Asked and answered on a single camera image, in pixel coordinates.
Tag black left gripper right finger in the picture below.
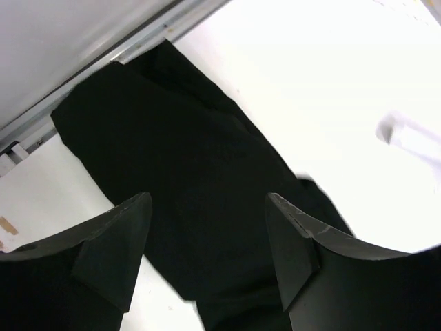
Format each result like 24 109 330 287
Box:
265 193 440 330

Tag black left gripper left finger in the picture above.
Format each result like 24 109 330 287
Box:
1 193 152 330

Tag black trousers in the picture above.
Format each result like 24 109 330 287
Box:
51 42 348 330

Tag white clothes rack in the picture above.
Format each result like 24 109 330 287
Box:
376 112 440 192

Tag aluminium table edge rail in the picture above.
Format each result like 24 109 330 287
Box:
1 1 228 153

